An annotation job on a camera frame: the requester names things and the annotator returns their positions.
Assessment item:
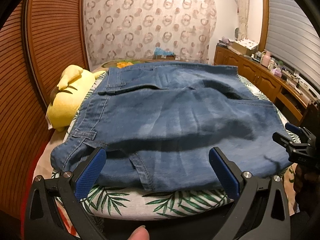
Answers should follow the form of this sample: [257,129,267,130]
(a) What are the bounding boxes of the blue denim pants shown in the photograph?
[51,62,290,192]

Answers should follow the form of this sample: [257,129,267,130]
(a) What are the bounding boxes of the person's left hand thumb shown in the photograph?
[128,225,150,240]

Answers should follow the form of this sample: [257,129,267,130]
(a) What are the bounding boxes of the wooden sideboard cabinet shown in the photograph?
[214,45,319,127]

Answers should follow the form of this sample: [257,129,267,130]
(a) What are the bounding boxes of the pink bottle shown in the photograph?
[260,50,271,67]

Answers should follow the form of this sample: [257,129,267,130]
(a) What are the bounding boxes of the grey window roller blind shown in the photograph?
[265,0,319,88]

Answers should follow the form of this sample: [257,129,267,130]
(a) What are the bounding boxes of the open patterned cardboard box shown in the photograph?
[231,38,259,56]

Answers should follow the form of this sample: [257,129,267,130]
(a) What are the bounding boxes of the yellow Pikachu plush toy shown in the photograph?
[46,64,105,131]

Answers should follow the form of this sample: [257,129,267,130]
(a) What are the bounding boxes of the cardboard box with blue cloth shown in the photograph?
[153,47,176,60]

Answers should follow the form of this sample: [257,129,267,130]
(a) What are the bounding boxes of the cream side curtain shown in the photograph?
[237,0,249,40]

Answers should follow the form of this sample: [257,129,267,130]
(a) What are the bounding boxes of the floral brown blanket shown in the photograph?
[91,59,187,73]

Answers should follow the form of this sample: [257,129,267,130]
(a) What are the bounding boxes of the patterned sheer circle curtain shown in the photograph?
[84,0,217,66]

